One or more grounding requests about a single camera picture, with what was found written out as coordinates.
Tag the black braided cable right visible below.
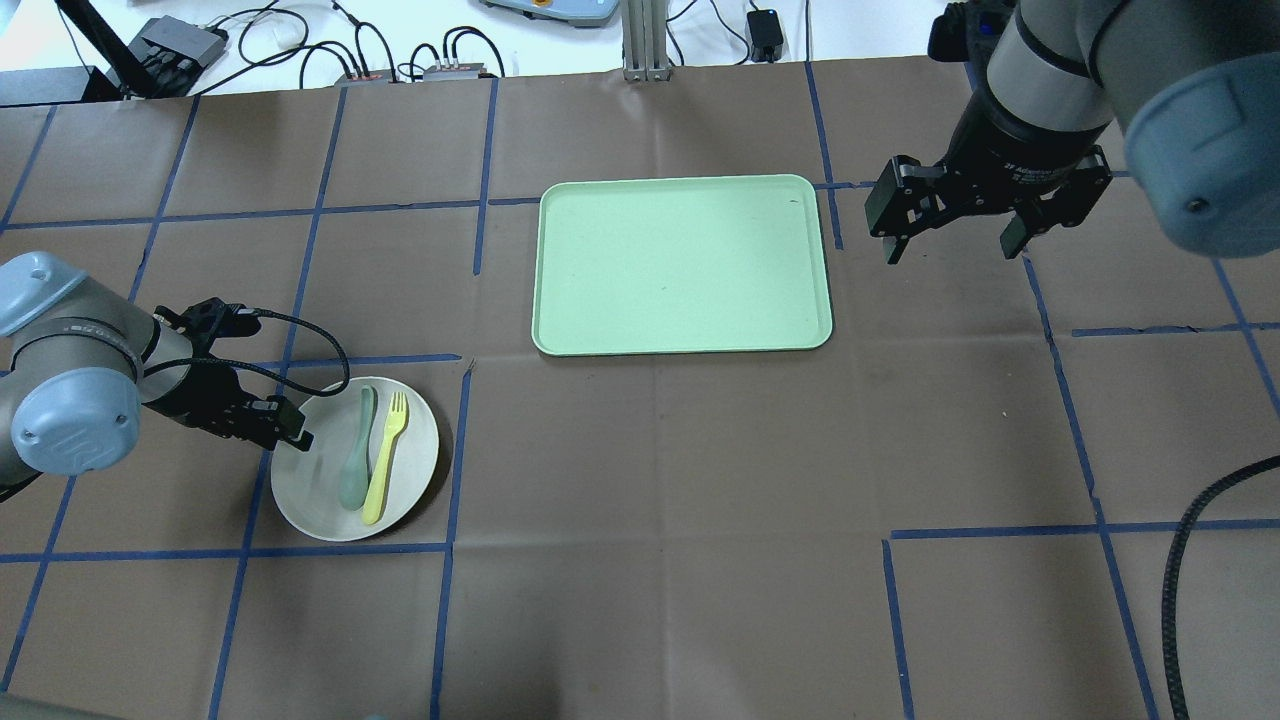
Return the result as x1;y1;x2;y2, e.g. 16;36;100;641
1160;460;1280;720

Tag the aluminium frame post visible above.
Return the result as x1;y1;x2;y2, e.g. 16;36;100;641
620;0;673;82

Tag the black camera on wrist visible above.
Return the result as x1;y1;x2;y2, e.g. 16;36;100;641
925;1;1018;63
154;297;262;351

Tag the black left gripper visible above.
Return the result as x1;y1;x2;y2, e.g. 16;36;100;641
150;315;314;452

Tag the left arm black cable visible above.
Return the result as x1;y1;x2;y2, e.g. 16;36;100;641
140;307;351;404

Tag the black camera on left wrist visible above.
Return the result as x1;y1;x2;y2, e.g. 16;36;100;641
154;297;262;351

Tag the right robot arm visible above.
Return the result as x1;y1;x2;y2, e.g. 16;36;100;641
865;1;1279;264

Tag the yellow fork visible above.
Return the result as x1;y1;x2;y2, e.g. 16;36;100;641
361;391;410;527

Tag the sage green spoon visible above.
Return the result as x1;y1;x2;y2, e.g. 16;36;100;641
338;386;378;511

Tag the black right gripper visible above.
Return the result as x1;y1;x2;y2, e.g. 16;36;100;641
867;95;1114;265

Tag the grey hub box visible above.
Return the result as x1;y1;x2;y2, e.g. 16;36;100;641
128;15;229;97

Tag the round white plate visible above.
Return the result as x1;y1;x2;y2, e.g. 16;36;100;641
269;377;442;542

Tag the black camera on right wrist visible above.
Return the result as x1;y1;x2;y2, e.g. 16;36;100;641
925;1;1018;63

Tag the light green tray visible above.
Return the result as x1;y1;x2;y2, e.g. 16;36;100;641
530;174;835;357

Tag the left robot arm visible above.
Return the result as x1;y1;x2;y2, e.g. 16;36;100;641
1;251;314;498

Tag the black power adapter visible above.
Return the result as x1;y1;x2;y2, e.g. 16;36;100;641
746;8;786;63

